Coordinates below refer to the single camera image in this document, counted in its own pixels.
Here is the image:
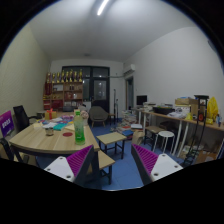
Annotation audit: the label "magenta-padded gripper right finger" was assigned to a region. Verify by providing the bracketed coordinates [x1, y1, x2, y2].
[130, 143, 184, 186]

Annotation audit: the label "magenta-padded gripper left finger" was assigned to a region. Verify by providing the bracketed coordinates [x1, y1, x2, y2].
[43, 144, 100, 188]

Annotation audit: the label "green drink bottle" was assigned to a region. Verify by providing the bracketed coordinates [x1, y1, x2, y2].
[73, 110, 86, 146]

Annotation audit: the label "white round stool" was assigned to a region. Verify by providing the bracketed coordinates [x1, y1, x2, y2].
[152, 130, 176, 155]

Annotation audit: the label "small steel cup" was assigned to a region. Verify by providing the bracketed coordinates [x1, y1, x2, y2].
[44, 127, 55, 137]

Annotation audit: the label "brown wooden stool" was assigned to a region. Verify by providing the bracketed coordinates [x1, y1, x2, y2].
[143, 125, 166, 152]

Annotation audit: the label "teal book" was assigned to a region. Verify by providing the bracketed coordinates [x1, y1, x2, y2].
[53, 123, 69, 131]

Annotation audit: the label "beige book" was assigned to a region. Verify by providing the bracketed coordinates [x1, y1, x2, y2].
[64, 123, 76, 132]

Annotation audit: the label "white booklet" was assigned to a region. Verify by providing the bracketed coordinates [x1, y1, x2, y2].
[42, 121, 58, 129]

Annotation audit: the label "low wooden bench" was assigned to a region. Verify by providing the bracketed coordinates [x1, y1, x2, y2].
[96, 149, 116, 185]

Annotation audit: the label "yellow gift box, red ribbon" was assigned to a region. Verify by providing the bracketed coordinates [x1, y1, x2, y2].
[44, 108, 58, 121]

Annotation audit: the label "black case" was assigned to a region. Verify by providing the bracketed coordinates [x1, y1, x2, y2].
[152, 105, 175, 116]

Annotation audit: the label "potted pink flowers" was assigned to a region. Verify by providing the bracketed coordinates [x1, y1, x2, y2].
[80, 110, 90, 127]

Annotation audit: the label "pile of books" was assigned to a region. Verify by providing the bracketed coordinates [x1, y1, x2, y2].
[116, 110, 138, 138]

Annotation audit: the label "small wooden table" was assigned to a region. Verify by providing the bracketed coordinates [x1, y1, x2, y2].
[95, 131, 128, 160]

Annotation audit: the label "grey-green armchair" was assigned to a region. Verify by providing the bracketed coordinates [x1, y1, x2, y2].
[88, 105, 110, 128]

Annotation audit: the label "black office chair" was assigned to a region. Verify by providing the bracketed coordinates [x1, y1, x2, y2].
[12, 105, 38, 134]

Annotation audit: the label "cardboard box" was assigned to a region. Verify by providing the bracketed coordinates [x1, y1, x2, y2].
[174, 97, 198, 108]

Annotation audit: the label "black computer monitor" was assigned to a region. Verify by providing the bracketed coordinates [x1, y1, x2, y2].
[136, 95, 148, 107]

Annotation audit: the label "purple sign board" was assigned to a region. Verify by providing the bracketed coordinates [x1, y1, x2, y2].
[0, 110, 15, 138]

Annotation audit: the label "wooden shelf unit with trophies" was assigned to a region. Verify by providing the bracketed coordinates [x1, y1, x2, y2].
[42, 69, 84, 111]

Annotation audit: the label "yellow bag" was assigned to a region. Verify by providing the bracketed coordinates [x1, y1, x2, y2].
[206, 96, 220, 123]

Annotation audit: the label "black framed glass door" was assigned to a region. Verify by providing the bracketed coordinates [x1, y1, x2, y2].
[61, 65, 111, 113]

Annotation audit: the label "white air conditioner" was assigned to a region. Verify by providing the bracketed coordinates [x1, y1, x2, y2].
[122, 63, 137, 75]

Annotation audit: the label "ceiling tube light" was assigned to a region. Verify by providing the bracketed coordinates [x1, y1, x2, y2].
[96, 0, 110, 17]

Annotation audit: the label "long wooden wall desk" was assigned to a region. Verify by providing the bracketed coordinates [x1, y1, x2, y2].
[139, 109, 224, 158]

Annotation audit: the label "black metal frame stand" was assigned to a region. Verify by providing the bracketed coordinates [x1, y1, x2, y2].
[181, 94, 210, 168]

